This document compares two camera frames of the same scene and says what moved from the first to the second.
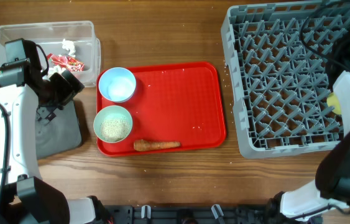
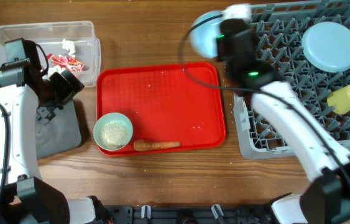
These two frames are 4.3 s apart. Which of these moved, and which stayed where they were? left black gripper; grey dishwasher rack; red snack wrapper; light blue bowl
Moved: light blue bowl
Stayed: red snack wrapper; left black gripper; grey dishwasher rack
